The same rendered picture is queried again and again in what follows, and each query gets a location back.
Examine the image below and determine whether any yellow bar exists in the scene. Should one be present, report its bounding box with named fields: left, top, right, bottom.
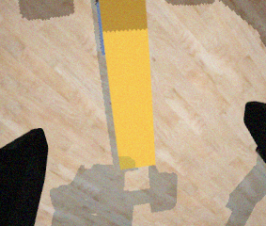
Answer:
left=99, top=0, right=156, bottom=170

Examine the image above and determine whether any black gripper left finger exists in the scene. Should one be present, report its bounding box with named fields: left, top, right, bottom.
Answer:
left=0, top=128, right=49, bottom=226

